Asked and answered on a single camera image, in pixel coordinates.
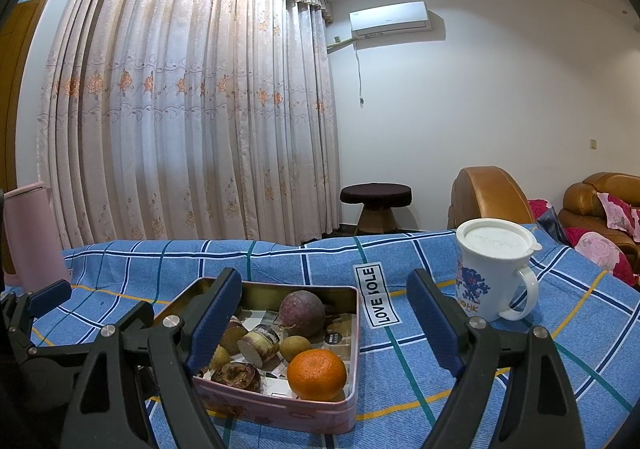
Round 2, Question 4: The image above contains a brown water chestnut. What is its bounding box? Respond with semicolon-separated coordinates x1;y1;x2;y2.
210;361;262;394

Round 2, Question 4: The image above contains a pale embroidered curtain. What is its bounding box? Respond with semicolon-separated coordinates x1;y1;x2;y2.
37;0;343;250

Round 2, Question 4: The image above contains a pink floral pillow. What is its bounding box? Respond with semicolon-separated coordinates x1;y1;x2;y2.
597;191;640;244

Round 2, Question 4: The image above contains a purple passion fruit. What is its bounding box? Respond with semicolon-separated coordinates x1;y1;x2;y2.
278;290;327;339

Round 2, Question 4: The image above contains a white cup lid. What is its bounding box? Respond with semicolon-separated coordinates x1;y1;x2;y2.
456;218;542;260

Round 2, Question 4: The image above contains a hanging power cable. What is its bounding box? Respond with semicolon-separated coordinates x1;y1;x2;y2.
354;41;366;106

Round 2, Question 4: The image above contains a round dark stool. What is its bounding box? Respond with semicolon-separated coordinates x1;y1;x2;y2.
340;183;413;236

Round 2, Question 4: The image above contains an orange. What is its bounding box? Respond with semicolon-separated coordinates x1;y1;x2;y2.
286;349;348;402

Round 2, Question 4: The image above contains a blue plaid blanket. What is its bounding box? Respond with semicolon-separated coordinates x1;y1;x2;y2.
30;228;640;449

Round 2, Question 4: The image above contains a cut taro piece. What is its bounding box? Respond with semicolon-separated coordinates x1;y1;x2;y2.
236;324;281;366

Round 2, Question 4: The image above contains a brown leather sofa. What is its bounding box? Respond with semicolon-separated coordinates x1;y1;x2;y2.
557;172;640;275

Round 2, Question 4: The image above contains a pink thermos bottle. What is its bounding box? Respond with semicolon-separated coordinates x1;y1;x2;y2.
4;181;72;294

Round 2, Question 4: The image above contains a newspaper lining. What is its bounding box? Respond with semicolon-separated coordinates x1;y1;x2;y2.
235;301;358;402

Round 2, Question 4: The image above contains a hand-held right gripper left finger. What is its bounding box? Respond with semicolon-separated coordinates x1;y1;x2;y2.
60;267;243;449

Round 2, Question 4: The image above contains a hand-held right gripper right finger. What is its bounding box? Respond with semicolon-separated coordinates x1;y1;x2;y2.
406;268;587;449

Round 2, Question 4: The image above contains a pink floral cushion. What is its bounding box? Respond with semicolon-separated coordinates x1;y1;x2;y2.
570;229;638;287

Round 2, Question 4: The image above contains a brown leather armchair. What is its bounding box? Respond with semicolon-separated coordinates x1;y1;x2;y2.
446;166;536;230

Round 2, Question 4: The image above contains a white printed cup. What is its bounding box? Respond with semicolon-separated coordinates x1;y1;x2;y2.
455;218;542;323

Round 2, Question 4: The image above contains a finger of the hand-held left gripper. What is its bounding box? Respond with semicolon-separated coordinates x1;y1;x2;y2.
5;280;72;355
15;300;156;371

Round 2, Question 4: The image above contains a white air conditioner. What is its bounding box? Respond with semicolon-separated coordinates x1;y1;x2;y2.
348;1;431;40

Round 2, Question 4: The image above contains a pink metal tin box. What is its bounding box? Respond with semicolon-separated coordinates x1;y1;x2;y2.
150;277;360;436

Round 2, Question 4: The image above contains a wooden door frame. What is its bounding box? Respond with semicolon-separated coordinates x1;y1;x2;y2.
0;0;83;194

